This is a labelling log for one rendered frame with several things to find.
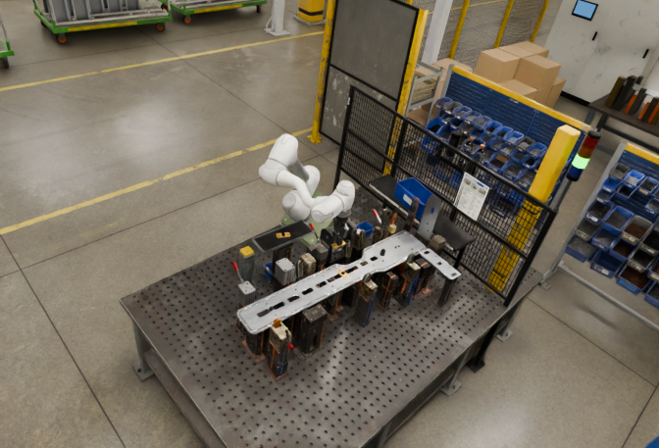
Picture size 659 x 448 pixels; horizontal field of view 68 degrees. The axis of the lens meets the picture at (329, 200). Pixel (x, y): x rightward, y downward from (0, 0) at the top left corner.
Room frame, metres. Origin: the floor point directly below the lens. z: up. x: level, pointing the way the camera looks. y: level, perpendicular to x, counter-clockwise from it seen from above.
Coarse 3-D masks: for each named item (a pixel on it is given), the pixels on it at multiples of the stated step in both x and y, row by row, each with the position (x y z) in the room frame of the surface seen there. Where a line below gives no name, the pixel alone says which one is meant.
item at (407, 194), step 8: (400, 184) 3.08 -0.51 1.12; (408, 184) 3.13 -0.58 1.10; (416, 184) 3.11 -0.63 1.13; (400, 192) 3.00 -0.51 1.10; (408, 192) 2.94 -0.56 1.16; (416, 192) 3.09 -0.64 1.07; (424, 192) 3.03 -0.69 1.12; (400, 200) 2.99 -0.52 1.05; (408, 200) 2.93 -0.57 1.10; (424, 200) 3.02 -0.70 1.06; (408, 208) 2.91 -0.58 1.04; (424, 208) 2.83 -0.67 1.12; (432, 208) 2.89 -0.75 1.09; (416, 216) 2.84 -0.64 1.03
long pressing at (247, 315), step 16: (384, 240) 2.55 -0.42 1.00; (400, 240) 2.58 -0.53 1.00; (416, 240) 2.61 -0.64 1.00; (368, 256) 2.37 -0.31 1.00; (384, 256) 2.40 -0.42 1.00; (400, 256) 2.42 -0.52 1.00; (320, 272) 2.16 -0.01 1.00; (336, 272) 2.18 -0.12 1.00; (352, 272) 2.21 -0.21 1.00; (288, 288) 1.98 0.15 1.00; (304, 288) 2.00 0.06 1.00; (320, 288) 2.02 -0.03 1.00; (336, 288) 2.05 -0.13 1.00; (256, 304) 1.83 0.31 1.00; (272, 304) 1.85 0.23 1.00; (288, 304) 1.87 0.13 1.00; (304, 304) 1.89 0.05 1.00; (240, 320) 1.71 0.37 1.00; (256, 320) 1.72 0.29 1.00; (272, 320) 1.74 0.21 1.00
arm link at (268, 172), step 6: (270, 162) 2.47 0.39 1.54; (276, 162) 2.47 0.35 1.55; (264, 168) 2.47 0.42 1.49; (270, 168) 2.44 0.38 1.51; (276, 168) 2.44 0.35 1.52; (282, 168) 2.46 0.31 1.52; (264, 174) 2.43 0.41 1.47; (270, 174) 2.41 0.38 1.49; (276, 174) 2.39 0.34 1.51; (270, 180) 2.40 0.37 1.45; (276, 180) 2.38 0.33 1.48
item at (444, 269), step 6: (420, 252) 2.49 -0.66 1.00; (432, 252) 2.51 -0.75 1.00; (426, 258) 2.44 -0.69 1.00; (432, 258) 2.46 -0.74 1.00; (438, 258) 2.46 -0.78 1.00; (432, 264) 2.40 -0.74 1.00; (444, 264) 2.42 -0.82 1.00; (438, 270) 2.36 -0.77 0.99; (444, 270) 2.36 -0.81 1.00; (450, 270) 2.37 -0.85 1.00; (456, 270) 2.38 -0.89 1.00; (450, 276) 2.31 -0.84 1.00; (456, 276) 2.31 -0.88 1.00
